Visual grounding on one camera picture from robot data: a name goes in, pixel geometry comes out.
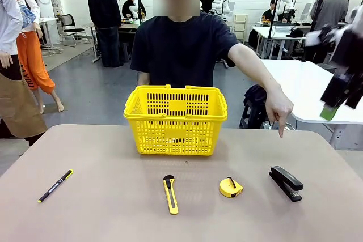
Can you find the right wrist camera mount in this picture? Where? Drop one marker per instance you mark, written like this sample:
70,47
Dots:
320,36

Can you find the seated person in black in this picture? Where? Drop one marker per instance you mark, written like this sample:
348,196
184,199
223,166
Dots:
269,13

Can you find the person's left hand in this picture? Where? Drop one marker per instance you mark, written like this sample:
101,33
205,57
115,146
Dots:
280,110

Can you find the large white table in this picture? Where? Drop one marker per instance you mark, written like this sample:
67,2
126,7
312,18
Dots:
306,89

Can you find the white drawer cabinet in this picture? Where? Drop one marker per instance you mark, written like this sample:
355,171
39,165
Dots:
240,29

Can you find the man in black clothes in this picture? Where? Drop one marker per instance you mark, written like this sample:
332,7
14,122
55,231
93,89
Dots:
103,6

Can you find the grey background table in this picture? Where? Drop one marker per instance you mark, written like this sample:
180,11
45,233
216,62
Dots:
127,28

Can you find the thin black light stand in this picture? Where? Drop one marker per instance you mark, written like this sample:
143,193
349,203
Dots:
273,26

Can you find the person in dark t-shirt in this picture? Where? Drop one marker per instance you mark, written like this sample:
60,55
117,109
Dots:
181,49

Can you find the black pen with yellow cap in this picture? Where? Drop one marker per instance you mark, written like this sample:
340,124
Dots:
55,186

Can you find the black backpack on stool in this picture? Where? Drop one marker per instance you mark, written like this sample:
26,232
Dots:
255,97

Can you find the black tripod with white camera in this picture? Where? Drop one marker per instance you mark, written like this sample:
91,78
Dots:
319,6

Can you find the person's left forearm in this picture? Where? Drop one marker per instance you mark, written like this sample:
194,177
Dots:
266,83

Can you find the mannequin with orange pants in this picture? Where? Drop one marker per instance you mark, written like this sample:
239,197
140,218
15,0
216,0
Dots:
31,55

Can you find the yellow utility knife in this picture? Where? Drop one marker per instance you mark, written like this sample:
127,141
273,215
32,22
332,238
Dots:
171,196

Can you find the yellow tape measure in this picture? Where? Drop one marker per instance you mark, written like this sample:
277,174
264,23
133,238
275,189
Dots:
227,188

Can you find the black cap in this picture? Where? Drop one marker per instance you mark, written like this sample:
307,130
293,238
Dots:
295,33

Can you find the mannequin with light blue shirt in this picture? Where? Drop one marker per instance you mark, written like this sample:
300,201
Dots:
11,89

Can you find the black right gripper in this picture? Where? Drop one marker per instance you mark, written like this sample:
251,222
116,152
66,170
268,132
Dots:
351,52

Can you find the black mesh chair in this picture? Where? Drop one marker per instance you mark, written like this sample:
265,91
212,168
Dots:
68,22

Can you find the white background work table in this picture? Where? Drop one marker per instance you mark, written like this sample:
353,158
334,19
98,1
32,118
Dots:
278,33

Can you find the man in grey sweater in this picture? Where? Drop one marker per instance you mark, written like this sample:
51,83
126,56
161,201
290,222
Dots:
336,6

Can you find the yellow plastic shopping basket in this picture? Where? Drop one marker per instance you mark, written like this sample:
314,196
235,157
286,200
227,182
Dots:
175,133

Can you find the person's right forearm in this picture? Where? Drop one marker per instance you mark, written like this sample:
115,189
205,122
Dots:
144,79

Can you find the black stapler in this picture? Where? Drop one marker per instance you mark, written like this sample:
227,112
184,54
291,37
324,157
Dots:
285,181

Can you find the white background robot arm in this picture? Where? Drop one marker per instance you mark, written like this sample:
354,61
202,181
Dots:
222,1

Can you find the white background robot with black stand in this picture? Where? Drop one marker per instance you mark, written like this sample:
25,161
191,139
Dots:
133,4

